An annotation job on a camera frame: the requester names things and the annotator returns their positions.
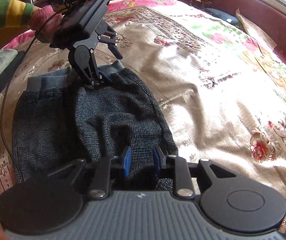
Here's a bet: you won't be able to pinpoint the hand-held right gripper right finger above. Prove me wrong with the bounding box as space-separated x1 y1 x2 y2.
152 145 236 197

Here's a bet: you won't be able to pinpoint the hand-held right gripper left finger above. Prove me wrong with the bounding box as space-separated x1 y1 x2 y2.
46 145 133 197

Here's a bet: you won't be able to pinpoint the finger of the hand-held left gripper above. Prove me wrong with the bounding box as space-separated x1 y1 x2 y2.
72 52 113 86
96 21 124 61

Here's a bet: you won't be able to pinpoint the dark grey pants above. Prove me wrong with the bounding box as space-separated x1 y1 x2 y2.
11 60 179 190

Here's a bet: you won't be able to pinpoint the person's left forearm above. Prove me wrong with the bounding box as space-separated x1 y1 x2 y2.
0 0 40 32

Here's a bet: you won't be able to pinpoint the person's left hand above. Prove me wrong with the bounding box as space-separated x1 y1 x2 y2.
30 4 64 44

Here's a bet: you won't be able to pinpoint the floral satin bedspread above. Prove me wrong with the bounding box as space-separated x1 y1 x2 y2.
0 0 286 240

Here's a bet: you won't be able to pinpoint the dark blue cushion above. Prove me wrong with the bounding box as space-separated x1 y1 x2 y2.
204 7 242 27

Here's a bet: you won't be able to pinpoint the beige pillow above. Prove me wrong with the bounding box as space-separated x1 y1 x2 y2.
235 8 278 49

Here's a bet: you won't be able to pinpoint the maroon bed headboard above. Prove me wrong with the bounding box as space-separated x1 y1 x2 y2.
193 0 286 82

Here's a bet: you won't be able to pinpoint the black cable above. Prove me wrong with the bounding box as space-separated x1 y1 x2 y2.
0 11 64 180

